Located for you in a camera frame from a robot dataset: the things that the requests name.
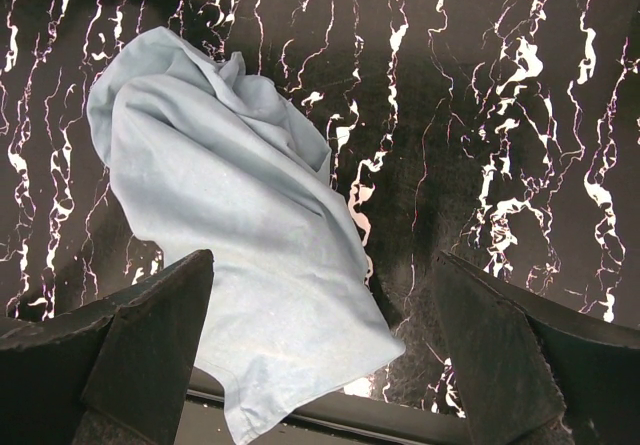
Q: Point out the grey-blue t shirt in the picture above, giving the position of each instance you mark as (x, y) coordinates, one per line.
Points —
(203, 154)

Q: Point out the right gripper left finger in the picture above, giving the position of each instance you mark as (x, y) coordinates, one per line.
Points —
(114, 371)

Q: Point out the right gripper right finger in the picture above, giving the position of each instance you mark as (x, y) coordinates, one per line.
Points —
(531, 371)

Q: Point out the black marble mat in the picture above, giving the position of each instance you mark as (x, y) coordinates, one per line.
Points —
(504, 131)

